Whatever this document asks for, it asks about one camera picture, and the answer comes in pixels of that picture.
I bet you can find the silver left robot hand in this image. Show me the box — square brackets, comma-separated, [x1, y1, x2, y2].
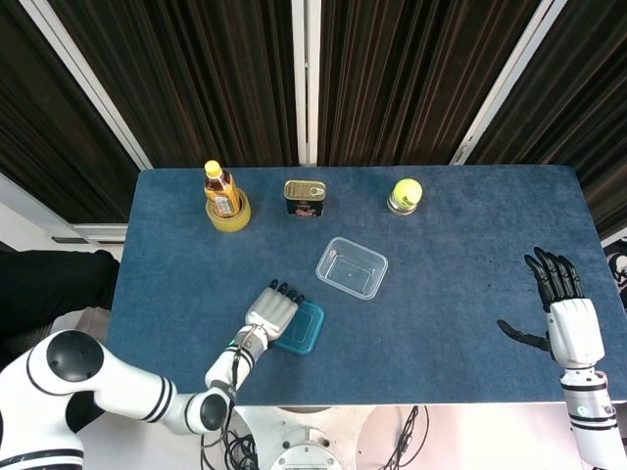
[242, 278, 309, 343]

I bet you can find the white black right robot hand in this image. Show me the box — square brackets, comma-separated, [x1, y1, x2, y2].
[496, 247, 607, 371]

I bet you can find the translucent blue plastic lid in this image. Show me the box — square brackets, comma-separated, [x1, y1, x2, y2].
[273, 301, 326, 357]

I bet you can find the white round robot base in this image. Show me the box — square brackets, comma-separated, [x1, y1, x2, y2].
[234, 405, 373, 470]

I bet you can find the clear plastic food container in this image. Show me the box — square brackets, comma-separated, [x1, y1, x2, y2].
[314, 236, 390, 301]

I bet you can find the black white patterned object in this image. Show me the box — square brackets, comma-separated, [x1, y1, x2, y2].
[603, 239, 627, 300]

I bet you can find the yellow packing tape roll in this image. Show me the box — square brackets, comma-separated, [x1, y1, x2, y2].
[205, 192, 253, 235]

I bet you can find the black luncheon meat can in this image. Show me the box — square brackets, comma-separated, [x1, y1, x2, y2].
[283, 179, 328, 219]

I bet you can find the yellow corn tea bottle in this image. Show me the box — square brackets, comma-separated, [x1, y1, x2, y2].
[203, 160, 240, 218]

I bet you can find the blue velvet table cloth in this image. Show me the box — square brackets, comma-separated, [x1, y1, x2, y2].
[105, 164, 619, 407]

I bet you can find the small round holder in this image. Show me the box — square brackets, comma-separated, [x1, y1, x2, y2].
[386, 195, 419, 216]

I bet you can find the yellow tennis ball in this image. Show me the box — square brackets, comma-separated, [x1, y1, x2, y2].
[392, 178, 424, 209]

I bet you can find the person in black clothes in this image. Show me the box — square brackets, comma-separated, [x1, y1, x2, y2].
[0, 249, 121, 339]

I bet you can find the dark brown curtain panel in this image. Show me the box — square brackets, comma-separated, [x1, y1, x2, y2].
[48, 0, 300, 168]
[0, 0, 141, 224]
[464, 0, 627, 241]
[316, 0, 540, 166]

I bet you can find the black cable bundle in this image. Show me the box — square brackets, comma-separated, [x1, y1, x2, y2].
[199, 386, 261, 470]

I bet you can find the thin black cable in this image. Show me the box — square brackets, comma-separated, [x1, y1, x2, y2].
[381, 404, 431, 470]

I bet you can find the white frame post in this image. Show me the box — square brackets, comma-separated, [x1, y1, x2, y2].
[291, 0, 320, 166]
[19, 0, 156, 170]
[449, 0, 569, 166]

